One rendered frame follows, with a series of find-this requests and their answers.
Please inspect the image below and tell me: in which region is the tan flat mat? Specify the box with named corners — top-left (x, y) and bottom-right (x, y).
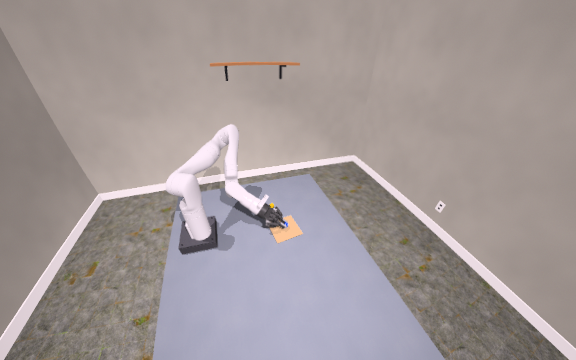
top-left (269, 215), bottom-right (303, 243)

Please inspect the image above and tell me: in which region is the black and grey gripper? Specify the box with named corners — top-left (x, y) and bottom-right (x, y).
top-left (257, 203), bottom-right (288, 229)

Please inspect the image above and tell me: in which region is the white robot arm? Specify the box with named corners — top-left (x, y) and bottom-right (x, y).
top-left (166, 124), bottom-right (269, 240)

